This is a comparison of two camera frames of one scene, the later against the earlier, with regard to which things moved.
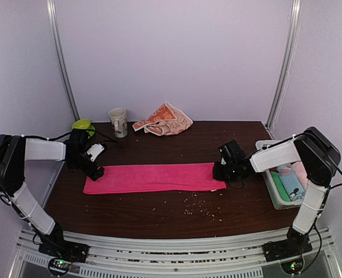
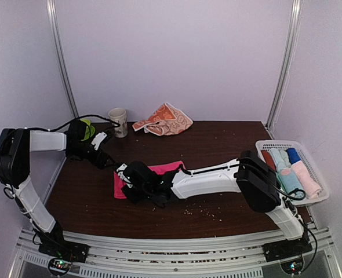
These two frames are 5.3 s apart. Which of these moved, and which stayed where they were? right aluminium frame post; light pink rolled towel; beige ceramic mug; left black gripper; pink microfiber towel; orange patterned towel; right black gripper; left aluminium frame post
Moved: right black gripper; left black gripper; pink microfiber towel
Stayed: orange patterned towel; beige ceramic mug; left aluminium frame post; right aluminium frame post; light pink rolled towel
